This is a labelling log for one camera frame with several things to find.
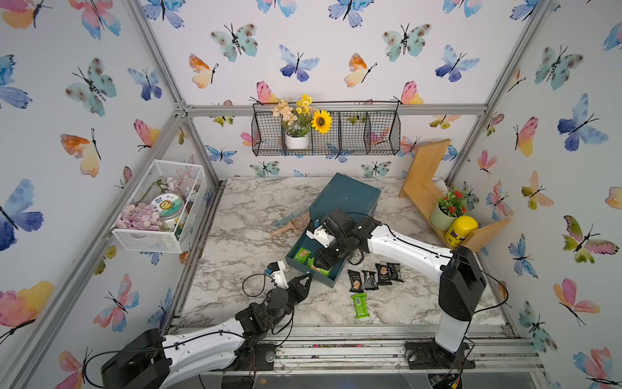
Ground green pot red flowers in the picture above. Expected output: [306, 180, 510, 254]
[430, 189, 468, 231]

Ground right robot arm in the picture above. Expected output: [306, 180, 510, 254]
[306, 208, 487, 354]

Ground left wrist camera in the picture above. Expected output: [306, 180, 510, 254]
[266, 261, 288, 289]

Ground teal drawer cabinet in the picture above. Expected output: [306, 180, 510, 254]
[307, 173, 381, 227]

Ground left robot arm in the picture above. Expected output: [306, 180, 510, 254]
[100, 273, 313, 388]

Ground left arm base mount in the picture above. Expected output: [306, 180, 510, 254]
[228, 342, 277, 373]

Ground white flower pot with sunflower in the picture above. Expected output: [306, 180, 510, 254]
[271, 94, 333, 151]

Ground wooden zigzag shelf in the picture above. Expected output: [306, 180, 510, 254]
[398, 139, 511, 253]

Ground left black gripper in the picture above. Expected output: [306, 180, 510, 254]
[266, 273, 311, 332]

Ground black wire wall basket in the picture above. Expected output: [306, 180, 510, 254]
[250, 100, 403, 157]

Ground yellow canister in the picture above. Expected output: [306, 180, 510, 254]
[445, 216, 479, 247]

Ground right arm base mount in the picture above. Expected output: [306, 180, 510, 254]
[404, 339, 476, 370]

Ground white mesh wall basket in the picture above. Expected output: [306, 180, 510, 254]
[111, 160, 207, 254]

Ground small wooden dustpan brush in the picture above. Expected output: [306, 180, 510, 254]
[271, 210, 310, 237]

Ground teal drawer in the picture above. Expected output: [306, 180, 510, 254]
[285, 233, 352, 288]

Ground pink artificial flowers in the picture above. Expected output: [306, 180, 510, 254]
[115, 203, 163, 231]

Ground round green tin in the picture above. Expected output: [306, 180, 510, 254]
[151, 193, 184, 220]

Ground black cookie packet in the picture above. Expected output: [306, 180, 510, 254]
[362, 270, 379, 291]
[348, 270, 364, 293]
[375, 264, 393, 286]
[386, 263, 404, 283]

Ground green cookie packet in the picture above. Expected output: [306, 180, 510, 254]
[306, 258, 330, 277]
[351, 293, 370, 319]
[294, 247, 312, 265]

